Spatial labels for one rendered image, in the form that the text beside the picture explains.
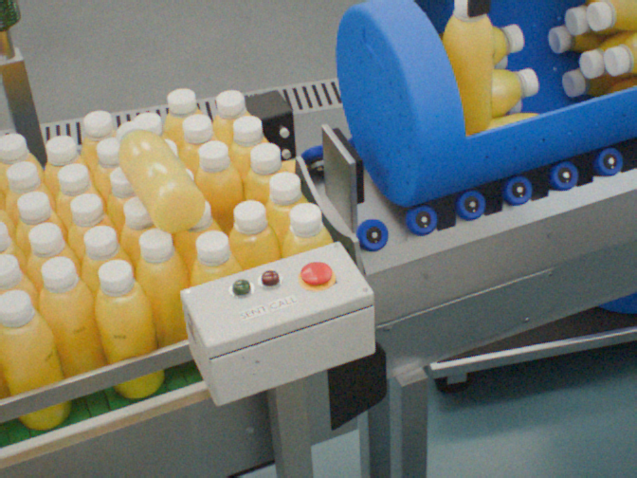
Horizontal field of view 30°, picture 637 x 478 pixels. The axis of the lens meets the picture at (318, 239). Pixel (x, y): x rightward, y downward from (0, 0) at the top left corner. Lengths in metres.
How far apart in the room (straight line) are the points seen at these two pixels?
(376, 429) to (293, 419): 0.70
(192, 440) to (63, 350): 0.21
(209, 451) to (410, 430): 0.48
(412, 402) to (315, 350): 0.58
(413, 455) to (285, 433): 0.56
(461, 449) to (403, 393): 0.73
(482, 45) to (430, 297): 0.38
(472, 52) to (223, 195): 0.38
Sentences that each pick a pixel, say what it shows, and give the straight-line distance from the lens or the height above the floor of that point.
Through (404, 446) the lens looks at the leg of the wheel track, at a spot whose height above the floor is 0.48.
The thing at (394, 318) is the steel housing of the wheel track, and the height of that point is 0.83.
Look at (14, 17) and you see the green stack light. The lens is 1.79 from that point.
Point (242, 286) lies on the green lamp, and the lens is 1.34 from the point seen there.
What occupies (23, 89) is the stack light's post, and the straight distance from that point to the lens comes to 1.86.
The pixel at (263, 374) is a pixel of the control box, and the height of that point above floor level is 1.03.
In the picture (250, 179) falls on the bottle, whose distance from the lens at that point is 1.58.
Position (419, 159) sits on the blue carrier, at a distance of 1.54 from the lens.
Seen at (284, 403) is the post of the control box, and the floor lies 0.93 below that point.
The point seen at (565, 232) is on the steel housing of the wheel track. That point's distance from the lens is 1.78.
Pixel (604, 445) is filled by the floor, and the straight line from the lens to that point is 2.65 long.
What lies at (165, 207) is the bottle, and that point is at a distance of 1.43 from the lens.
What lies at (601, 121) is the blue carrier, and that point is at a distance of 1.66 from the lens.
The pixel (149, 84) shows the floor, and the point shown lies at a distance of 3.77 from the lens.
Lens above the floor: 2.02
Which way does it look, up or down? 41 degrees down
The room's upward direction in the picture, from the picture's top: 4 degrees counter-clockwise
